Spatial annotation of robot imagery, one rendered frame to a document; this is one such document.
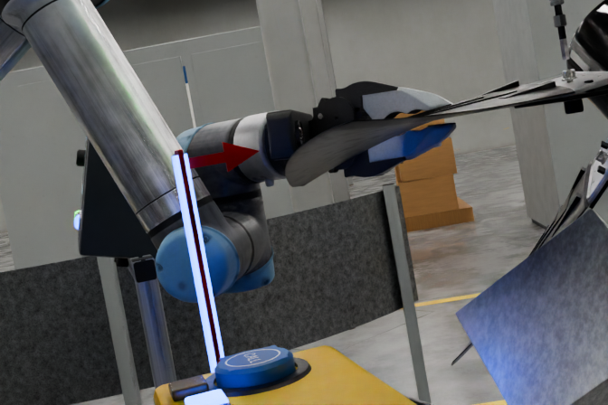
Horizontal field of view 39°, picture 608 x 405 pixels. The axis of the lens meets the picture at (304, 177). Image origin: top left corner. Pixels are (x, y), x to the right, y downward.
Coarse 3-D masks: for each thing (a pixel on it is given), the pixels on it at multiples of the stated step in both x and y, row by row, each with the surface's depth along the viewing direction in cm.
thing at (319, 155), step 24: (480, 96) 77; (504, 96) 71; (528, 96) 69; (552, 96) 69; (360, 120) 61; (384, 120) 62; (408, 120) 63; (432, 120) 67; (312, 144) 66; (336, 144) 69; (360, 144) 75; (288, 168) 74; (312, 168) 78
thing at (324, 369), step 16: (304, 352) 47; (320, 352) 46; (336, 352) 46; (304, 368) 43; (320, 368) 43; (336, 368) 42; (352, 368) 42; (208, 384) 43; (272, 384) 41; (288, 384) 41; (304, 384) 41; (320, 384) 40; (336, 384) 40; (352, 384) 39; (368, 384) 39; (384, 384) 39; (160, 400) 43; (240, 400) 40; (256, 400) 39; (272, 400) 39; (288, 400) 39; (304, 400) 38; (320, 400) 38; (336, 400) 37; (352, 400) 37; (368, 400) 37; (384, 400) 36; (400, 400) 36
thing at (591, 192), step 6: (606, 150) 85; (594, 162) 88; (606, 162) 83; (594, 168) 87; (606, 168) 81; (594, 174) 85; (600, 174) 83; (606, 174) 80; (594, 180) 84; (600, 180) 80; (606, 180) 80; (588, 186) 84; (594, 186) 82; (600, 186) 80; (588, 192) 83; (594, 192) 81; (588, 198) 82; (594, 198) 81
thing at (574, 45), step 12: (600, 12) 79; (588, 24) 79; (600, 24) 78; (576, 36) 80; (588, 36) 79; (600, 36) 78; (576, 48) 80; (588, 48) 79; (600, 48) 77; (588, 60) 79; (600, 60) 77; (600, 96) 78; (600, 108) 80
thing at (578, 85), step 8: (576, 72) 80; (584, 72) 78; (592, 72) 77; (600, 72) 76; (544, 80) 80; (560, 80) 78; (576, 80) 76; (584, 80) 75; (600, 80) 72; (576, 88) 71; (584, 88) 71; (592, 88) 71
